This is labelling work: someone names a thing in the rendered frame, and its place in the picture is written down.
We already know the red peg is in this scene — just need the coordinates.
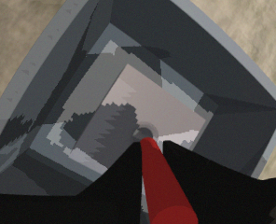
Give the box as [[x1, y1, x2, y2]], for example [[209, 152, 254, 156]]
[[141, 137, 199, 224]]

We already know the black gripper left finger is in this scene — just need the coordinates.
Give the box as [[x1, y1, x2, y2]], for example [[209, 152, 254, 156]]
[[0, 142, 143, 224]]

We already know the grey open box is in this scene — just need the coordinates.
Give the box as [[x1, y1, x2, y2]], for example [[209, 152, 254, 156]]
[[0, 0, 276, 197]]

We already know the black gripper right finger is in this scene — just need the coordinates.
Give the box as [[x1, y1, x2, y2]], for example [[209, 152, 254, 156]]
[[163, 141, 276, 224]]

